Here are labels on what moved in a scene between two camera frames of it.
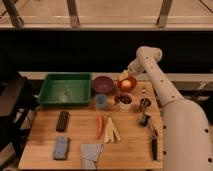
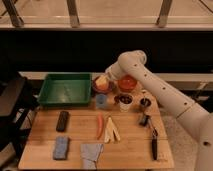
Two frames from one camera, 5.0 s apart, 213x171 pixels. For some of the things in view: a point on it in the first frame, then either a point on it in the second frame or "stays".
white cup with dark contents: x=124 y=100 stays
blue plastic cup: x=101 y=101 stays
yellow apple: x=126 y=83 → x=102 y=84
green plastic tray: x=66 y=90 stays
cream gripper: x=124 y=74 → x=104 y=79
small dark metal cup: x=145 y=102 stays
